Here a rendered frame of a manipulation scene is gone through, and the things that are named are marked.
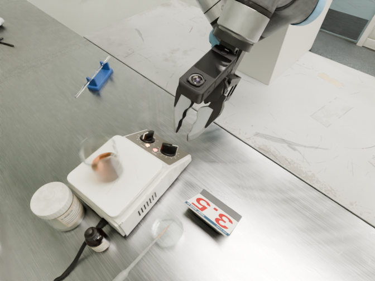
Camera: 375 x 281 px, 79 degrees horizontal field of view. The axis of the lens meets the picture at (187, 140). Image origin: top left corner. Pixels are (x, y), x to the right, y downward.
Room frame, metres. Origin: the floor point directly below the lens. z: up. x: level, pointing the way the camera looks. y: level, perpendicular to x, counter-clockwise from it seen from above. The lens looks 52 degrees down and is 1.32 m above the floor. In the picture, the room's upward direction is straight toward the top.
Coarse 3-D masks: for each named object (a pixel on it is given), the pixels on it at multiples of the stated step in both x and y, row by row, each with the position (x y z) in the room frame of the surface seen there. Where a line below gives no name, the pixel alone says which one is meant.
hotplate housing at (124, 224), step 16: (160, 160) 0.24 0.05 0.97; (160, 176) 0.20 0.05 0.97; (176, 176) 0.23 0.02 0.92; (80, 192) 0.17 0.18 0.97; (144, 192) 0.17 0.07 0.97; (160, 192) 0.19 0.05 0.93; (96, 208) 0.14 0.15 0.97; (128, 208) 0.14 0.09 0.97; (144, 208) 0.15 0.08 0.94; (112, 224) 0.12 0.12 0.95; (128, 224) 0.12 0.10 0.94
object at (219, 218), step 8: (192, 200) 0.17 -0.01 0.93; (200, 200) 0.18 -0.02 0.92; (200, 208) 0.16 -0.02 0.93; (208, 208) 0.16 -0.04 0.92; (216, 208) 0.17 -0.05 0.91; (208, 216) 0.14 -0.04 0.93; (216, 216) 0.14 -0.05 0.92; (224, 216) 0.15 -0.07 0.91; (224, 224) 0.13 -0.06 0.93; (232, 224) 0.13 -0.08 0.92
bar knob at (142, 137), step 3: (147, 132) 0.30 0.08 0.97; (150, 132) 0.31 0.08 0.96; (153, 132) 0.31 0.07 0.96; (141, 135) 0.31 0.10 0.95; (144, 135) 0.29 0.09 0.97; (147, 135) 0.30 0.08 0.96; (150, 135) 0.30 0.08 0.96; (141, 138) 0.29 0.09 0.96; (144, 138) 0.29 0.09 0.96; (147, 138) 0.30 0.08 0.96; (150, 138) 0.30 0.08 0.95; (153, 138) 0.30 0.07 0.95; (144, 141) 0.29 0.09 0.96; (147, 141) 0.29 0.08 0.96; (150, 141) 0.29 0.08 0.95; (153, 141) 0.29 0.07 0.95
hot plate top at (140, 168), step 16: (128, 144) 0.26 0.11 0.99; (128, 160) 0.22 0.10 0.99; (144, 160) 0.22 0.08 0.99; (80, 176) 0.19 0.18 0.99; (128, 176) 0.19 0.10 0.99; (144, 176) 0.19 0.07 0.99; (96, 192) 0.16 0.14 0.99; (112, 192) 0.16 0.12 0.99; (128, 192) 0.16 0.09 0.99; (112, 208) 0.13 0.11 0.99
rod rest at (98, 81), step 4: (100, 64) 0.61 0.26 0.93; (104, 64) 0.60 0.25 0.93; (108, 64) 0.60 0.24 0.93; (104, 68) 0.60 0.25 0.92; (108, 68) 0.60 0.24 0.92; (100, 72) 0.59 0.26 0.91; (104, 72) 0.59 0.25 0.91; (108, 72) 0.59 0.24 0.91; (96, 76) 0.57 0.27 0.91; (100, 76) 0.57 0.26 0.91; (104, 76) 0.57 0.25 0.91; (108, 76) 0.58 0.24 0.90; (92, 80) 0.52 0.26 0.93; (96, 80) 0.55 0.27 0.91; (100, 80) 0.55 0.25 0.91; (104, 80) 0.56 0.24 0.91; (88, 84) 0.53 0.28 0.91; (92, 84) 0.53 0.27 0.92; (96, 84) 0.52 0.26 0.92; (100, 84) 0.53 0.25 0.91; (88, 88) 0.52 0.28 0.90; (92, 88) 0.52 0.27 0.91; (96, 88) 0.52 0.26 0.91
